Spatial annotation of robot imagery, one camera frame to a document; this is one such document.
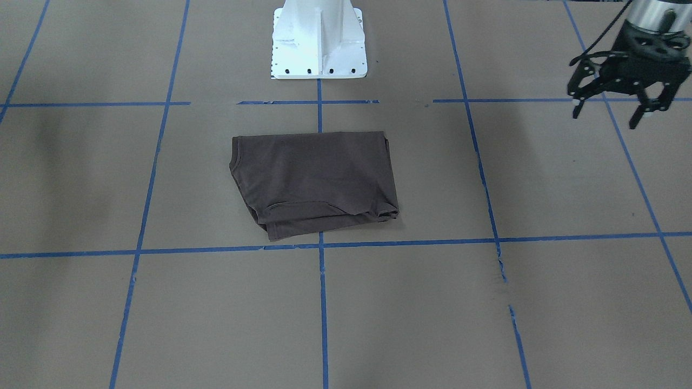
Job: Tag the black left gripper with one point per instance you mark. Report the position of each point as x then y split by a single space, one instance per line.
591 73

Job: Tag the dark brown t-shirt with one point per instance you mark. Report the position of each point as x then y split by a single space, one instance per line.
314 182

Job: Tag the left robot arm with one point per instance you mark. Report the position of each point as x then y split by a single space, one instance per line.
656 16

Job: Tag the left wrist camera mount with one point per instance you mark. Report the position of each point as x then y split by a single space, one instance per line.
659 47

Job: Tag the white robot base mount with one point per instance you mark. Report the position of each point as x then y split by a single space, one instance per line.
318 40

